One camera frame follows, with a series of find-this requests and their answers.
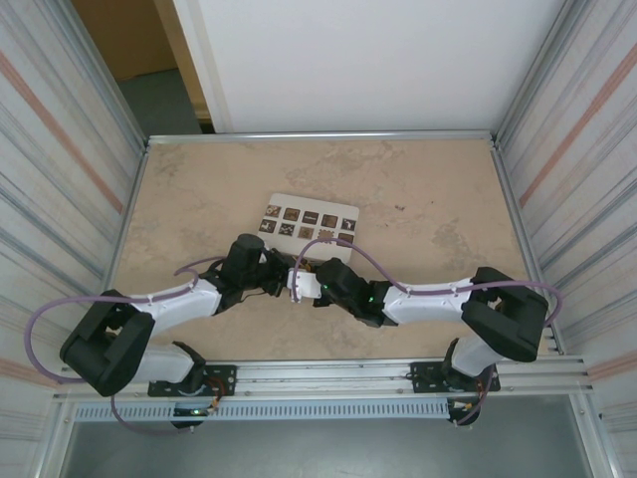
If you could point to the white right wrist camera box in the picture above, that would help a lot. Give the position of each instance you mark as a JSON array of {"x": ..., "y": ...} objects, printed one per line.
[{"x": 306, "y": 286}]

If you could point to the aluminium table side rail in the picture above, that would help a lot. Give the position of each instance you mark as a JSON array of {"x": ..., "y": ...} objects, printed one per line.
[
  {"x": 513, "y": 199},
  {"x": 133, "y": 194}
]

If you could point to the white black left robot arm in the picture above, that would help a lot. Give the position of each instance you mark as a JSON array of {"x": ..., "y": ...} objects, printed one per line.
[{"x": 174, "y": 299}]

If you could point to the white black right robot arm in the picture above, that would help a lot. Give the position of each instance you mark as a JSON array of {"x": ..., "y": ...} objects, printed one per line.
[{"x": 428, "y": 299}]

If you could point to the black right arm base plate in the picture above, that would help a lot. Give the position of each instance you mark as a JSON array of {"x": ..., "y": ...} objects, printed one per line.
[{"x": 423, "y": 371}]

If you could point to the aluminium table edge rail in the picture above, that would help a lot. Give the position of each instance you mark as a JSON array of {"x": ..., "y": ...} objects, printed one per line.
[{"x": 318, "y": 135}]

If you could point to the white box with brown squares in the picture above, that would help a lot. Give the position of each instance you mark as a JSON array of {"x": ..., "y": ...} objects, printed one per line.
[{"x": 308, "y": 204}]

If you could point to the black controller board green light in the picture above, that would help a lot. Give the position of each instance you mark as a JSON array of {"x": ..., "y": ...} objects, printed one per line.
[{"x": 191, "y": 412}]

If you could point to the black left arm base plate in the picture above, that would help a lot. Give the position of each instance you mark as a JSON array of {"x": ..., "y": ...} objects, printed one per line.
[{"x": 224, "y": 373}]

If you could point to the wide aluminium mounting rail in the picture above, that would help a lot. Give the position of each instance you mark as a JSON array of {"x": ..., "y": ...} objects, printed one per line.
[{"x": 323, "y": 378}]

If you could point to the aluminium frame post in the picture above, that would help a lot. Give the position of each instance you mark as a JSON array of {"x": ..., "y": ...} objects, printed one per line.
[
  {"x": 110, "y": 74},
  {"x": 534, "y": 74}
]

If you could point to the aluminium frame leg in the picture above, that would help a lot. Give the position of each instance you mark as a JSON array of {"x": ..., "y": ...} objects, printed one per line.
[
  {"x": 592, "y": 443},
  {"x": 53, "y": 443}
]

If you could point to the brown wooden door edge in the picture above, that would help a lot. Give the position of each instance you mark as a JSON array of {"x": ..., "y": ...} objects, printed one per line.
[{"x": 196, "y": 99}]

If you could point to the brown cardboard panel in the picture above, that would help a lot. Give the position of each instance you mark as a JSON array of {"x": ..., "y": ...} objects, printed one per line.
[{"x": 129, "y": 35}]

